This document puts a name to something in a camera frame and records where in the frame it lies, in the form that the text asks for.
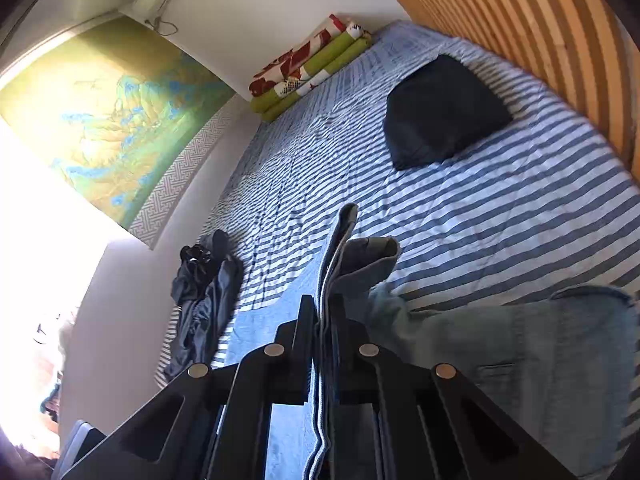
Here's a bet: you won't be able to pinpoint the wooden slat railing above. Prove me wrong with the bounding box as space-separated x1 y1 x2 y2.
384 0 640 181

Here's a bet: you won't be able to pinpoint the red floral folded blanket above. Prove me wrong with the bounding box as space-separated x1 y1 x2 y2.
248 15 358 97

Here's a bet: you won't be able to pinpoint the blue white striped bed cover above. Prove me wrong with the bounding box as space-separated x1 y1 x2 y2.
155 20 640 391

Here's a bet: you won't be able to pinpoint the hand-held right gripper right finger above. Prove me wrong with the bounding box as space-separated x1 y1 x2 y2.
327 292 576 480

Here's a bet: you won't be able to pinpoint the landscape wall hanging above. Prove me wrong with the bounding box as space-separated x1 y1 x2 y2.
0 15 236 251

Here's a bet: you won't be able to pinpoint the dark grey pants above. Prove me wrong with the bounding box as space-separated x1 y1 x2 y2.
164 255 244 381

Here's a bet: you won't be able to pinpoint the light blue denim jeans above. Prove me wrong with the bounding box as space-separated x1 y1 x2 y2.
215 203 640 480

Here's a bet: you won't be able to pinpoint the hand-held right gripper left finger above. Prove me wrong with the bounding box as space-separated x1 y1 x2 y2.
62 296 321 480

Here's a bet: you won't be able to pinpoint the thin dark wall cable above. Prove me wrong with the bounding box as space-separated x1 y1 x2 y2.
144 14 179 37

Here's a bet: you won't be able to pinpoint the black folded garment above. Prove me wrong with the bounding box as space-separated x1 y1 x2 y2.
384 54 514 171

